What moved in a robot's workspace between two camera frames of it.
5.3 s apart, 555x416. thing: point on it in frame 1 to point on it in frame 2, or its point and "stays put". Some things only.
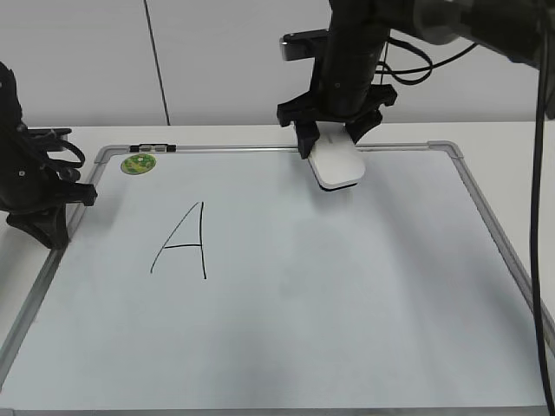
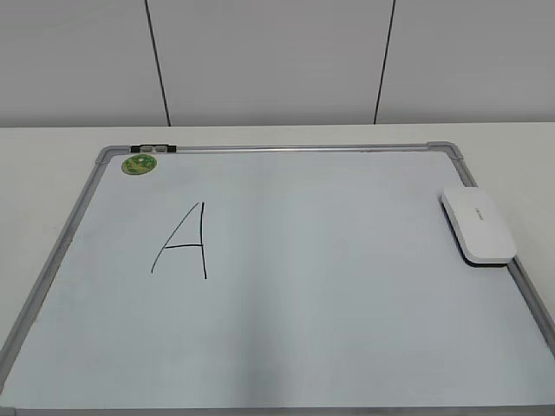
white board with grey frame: (219, 279) stays put
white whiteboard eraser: (336, 161) to (480, 235)
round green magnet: (138, 164) stays put
